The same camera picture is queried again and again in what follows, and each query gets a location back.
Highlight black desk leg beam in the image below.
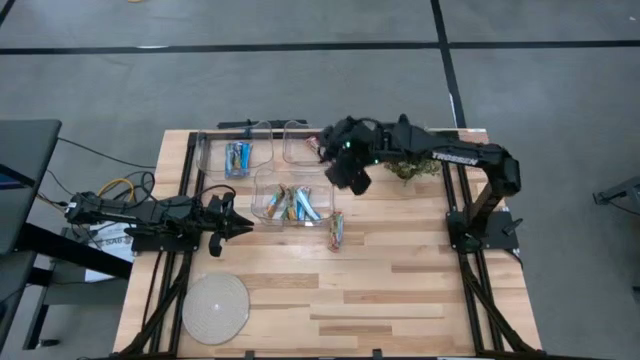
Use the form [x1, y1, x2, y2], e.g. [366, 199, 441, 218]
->
[19, 222, 134, 280]

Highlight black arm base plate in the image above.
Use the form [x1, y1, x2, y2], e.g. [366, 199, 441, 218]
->
[124, 224, 204, 254]
[446, 209, 520, 252]

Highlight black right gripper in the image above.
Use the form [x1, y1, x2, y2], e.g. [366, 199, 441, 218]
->
[319, 117, 381, 196]

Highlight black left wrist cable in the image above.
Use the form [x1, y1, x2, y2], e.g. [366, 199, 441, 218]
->
[192, 183, 237, 201]

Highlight black aluminium table frame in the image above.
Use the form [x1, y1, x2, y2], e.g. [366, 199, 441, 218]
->
[115, 128, 545, 359]

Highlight clear plastic bin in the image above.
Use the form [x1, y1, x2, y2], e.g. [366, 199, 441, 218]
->
[282, 119, 362, 168]
[195, 121, 275, 175]
[249, 167, 336, 229]

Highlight grey chair base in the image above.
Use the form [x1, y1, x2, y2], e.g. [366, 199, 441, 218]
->
[592, 174, 640, 206]

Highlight white labelled box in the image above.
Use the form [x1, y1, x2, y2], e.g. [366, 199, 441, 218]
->
[84, 222, 135, 282]

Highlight green orange granola bar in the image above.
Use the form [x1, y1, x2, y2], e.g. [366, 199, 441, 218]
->
[285, 185, 299, 222]
[267, 183, 287, 220]

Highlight dark grey desk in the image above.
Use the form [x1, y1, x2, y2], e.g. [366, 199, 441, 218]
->
[0, 118, 64, 256]

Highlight long black floor cable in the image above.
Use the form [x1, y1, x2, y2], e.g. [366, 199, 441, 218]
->
[56, 136, 157, 170]

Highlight round woven beige mat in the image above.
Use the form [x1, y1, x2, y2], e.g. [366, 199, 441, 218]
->
[181, 271, 251, 346]

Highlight green potted plant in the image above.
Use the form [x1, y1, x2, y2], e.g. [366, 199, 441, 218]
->
[384, 123, 444, 184]

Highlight yellow cable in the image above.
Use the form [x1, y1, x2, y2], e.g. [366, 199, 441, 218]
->
[97, 177, 136, 199]

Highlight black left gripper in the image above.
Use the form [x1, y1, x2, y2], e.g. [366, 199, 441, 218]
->
[202, 193, 255, 257]

